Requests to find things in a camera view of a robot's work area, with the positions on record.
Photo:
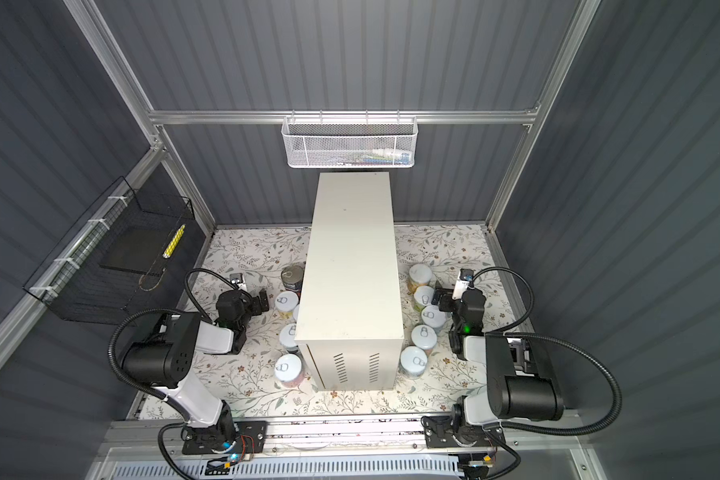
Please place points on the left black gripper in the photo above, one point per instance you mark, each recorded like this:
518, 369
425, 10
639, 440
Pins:
258, 302

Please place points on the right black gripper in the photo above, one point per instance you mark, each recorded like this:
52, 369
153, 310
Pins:
450, 300

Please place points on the teal labelled can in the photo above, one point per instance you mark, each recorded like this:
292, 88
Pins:
413, 362

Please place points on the pink labelled can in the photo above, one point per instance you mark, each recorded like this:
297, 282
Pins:
288, 370

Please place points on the light blue labelled can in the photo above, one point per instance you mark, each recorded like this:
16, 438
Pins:
287, 338

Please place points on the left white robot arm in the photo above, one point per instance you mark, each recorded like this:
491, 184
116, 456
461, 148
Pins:
153, 351

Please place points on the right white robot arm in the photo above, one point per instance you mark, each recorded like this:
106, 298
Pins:
522, 391

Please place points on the white metal cabinet counter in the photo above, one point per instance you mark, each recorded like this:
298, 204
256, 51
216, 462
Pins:
350, 329

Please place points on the green labelled can right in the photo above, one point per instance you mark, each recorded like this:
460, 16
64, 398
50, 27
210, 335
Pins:
422, 297

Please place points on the white lidded can right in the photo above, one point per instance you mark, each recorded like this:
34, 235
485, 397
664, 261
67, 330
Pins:
432, 317

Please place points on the yellow labelled can left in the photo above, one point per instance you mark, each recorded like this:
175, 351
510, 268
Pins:
285, 304

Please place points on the yellow can far right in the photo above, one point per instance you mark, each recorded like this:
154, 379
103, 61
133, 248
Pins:
418, 275

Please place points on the dark bare-lid tin can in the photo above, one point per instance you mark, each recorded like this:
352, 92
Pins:
292, 277

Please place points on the orange labelled can right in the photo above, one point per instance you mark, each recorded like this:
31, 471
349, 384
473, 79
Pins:
425, 338

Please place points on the yellow marker in basket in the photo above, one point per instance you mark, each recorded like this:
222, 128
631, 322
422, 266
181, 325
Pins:
174, 241

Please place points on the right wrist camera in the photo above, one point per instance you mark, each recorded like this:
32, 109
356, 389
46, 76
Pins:
463, 282

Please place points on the black wire wall basket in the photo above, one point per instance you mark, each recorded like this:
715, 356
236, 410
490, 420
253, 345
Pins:
113, 266

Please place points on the white wire mesh basket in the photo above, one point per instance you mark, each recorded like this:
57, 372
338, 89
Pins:
316, 145

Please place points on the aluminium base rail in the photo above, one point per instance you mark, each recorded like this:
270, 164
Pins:
299, 436

